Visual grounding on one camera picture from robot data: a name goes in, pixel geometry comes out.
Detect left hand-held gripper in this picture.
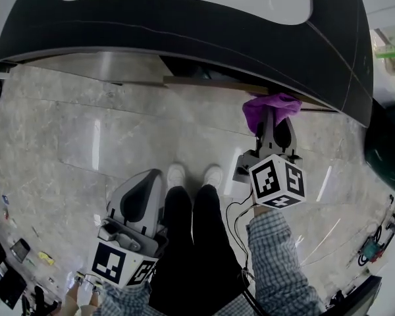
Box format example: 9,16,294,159
90,168,169,290

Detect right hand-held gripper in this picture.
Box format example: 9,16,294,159
236,109,307,210

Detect purple cloth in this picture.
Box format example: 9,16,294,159
242,92,303,136

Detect person's left forearm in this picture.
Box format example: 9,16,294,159
100,280,152,316

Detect person's right forearm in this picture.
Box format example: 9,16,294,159
246,203,327,316

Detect person's left white shoe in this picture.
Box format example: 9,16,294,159
167,163,186,188

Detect person's white shoe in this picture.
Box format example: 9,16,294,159
203,165,224,191
167,163,186,188

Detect black trousers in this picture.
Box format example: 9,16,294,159
147,184,251,316

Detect person's right white shoe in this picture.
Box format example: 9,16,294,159
203,165,224,191

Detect dark green bin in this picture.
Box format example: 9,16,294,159
363,99,395,197

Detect small black floor bin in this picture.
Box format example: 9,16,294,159
9,238,31,263

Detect green bottle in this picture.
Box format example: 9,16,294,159
374,44,395,61

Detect checked shirt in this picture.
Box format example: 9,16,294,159
213,293,261,316

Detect teal electronic device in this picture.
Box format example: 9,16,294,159
357,236,384,265

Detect grey laptop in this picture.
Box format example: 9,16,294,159
329,275,382,316

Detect wooden drawer cabinet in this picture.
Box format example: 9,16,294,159
159,55,317,101

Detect thick black cable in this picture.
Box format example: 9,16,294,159
238,268,266,316

